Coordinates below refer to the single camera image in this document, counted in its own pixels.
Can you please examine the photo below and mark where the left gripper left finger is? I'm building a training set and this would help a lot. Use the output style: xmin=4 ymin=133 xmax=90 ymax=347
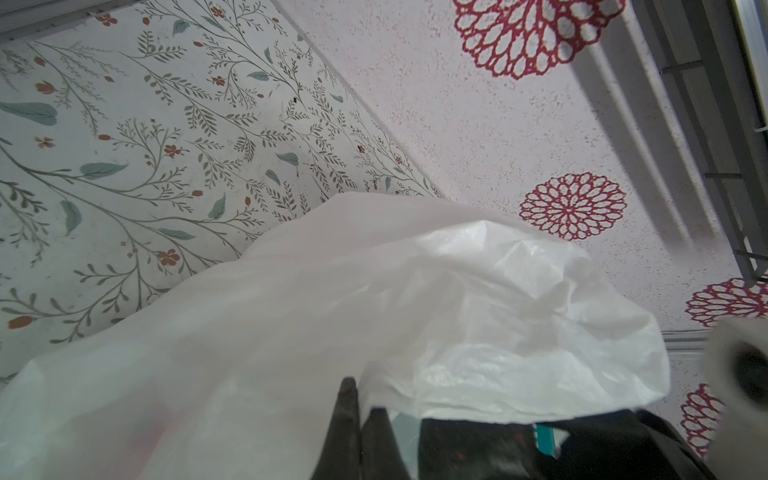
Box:
xmin=310 ymin=377 xmax=361 ymax=480

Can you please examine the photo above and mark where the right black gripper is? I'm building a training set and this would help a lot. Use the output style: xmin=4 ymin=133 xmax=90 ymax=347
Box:
xmin=418 ymin=409 xmax=714 ymax=479

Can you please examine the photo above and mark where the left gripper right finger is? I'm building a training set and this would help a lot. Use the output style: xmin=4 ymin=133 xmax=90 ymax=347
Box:
xmin=361 ymin=408 xmax=411 ymax=480

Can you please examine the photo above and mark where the white plastic bag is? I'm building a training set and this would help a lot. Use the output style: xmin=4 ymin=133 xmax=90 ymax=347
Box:
xmin=1 ymin=193 xmax=670 ymax=479

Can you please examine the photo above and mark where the teal plastic basket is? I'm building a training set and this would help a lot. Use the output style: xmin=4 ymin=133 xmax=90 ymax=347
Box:
xmin=533 ymin=424 xmax=570 ymax=459

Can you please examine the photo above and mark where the grey wall shelf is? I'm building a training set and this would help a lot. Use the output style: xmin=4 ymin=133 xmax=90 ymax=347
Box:
xmin=633 ymin=1 xmax=767 ymax=286

